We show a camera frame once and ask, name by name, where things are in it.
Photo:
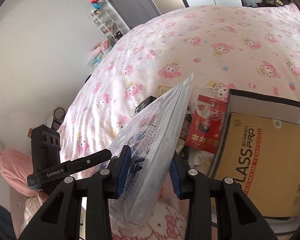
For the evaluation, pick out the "yellow screen protector box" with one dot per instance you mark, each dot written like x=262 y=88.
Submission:
x=262 y=156

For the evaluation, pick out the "white paper tissue pack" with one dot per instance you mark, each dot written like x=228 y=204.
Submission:
x=200 y=160

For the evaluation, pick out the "cartoon bead art kit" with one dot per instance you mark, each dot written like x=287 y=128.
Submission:
x=152 y=136

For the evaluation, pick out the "orange bordered leaflet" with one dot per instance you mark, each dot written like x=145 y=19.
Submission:
x=161 y=90

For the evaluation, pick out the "pink cartoon print bedsheet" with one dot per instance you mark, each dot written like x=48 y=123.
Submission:
x=252 y=49

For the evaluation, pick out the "pink clothing pile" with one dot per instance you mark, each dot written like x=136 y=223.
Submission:
x=14 y=168

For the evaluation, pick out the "white wire shelf rack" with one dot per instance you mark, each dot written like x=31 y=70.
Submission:
x=107 y=20

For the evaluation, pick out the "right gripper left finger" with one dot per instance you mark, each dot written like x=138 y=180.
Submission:
x=59 y=216

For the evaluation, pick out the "black Smart Devil box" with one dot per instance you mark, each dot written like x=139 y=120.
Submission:
x=144 y=104

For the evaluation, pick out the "red packaged booklet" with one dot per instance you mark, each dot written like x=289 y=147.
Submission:
x=206 y=124

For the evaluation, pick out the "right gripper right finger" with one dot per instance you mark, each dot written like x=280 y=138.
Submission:
x=237 y=216

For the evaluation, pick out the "black cardboard storage box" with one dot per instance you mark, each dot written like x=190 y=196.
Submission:
x=254 y=104

